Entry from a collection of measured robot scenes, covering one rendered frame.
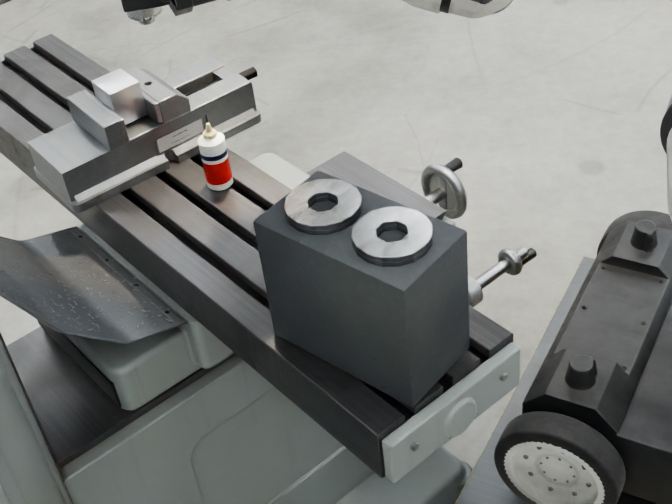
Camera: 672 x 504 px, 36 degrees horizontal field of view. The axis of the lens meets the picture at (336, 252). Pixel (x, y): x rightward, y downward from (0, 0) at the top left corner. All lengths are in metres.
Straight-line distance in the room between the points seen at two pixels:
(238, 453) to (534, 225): 1.39
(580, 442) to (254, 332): 0.54
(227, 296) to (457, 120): 2.02
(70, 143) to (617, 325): 0.92
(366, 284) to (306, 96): 2.42
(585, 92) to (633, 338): 1.79
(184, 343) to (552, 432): 0.56
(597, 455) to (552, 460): 0.09
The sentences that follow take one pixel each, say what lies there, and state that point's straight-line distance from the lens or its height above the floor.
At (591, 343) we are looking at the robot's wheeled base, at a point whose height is 0.59.
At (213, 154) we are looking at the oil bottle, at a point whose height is 0.97.
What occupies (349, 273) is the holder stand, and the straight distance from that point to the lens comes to 1.13.
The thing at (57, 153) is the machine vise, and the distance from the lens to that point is 1.63.
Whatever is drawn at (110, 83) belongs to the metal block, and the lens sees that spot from 1.63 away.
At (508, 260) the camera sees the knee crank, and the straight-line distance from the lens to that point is 2.02.
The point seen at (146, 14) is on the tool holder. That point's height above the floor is 1.21.
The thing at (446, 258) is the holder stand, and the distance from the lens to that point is 1.14.
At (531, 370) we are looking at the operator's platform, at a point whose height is 0.40.
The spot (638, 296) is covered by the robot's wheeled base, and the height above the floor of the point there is 0.59.
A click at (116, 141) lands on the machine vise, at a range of 1.60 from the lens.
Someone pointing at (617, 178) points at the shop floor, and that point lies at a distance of 3.08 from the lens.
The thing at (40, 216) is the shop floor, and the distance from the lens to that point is 3.23.
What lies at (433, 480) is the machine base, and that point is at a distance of 2.04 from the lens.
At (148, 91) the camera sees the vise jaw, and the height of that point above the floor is 1.01.
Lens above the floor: 1.83
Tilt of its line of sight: 40 degrees down
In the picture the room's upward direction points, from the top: 7 degrees counter-clockwise
